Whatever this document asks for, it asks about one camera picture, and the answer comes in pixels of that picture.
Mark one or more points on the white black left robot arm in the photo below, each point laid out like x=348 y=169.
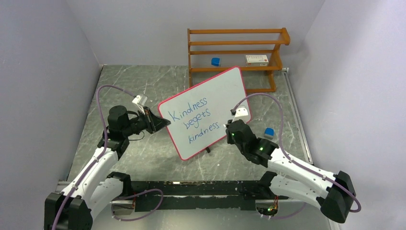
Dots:
x=77 y=205

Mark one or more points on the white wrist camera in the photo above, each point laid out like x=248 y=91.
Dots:
x=139 y=101
x=242 y=113

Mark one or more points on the white cardboard box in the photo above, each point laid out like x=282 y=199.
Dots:
x=257 y=60

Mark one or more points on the blue eraser on table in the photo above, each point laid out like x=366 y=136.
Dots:
x=269 y=133

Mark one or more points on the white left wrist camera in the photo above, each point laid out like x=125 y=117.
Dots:
x=139 y=101

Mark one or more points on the pink framed whiteboard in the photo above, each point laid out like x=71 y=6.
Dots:
x=198 y=114

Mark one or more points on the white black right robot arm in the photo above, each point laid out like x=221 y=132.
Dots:
x=332 y=193

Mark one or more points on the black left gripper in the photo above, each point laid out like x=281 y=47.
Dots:
x=156 y=122

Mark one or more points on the blue eraser on shelf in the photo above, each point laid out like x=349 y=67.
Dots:
x=215 y=61

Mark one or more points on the orange wooden shelf rack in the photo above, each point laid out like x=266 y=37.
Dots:
x=231 y=46

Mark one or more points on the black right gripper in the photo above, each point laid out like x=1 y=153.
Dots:
x=229 y=140

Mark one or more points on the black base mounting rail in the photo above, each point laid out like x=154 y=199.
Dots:
x=168 y=195

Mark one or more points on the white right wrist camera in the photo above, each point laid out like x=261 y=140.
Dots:
x=242 y=113

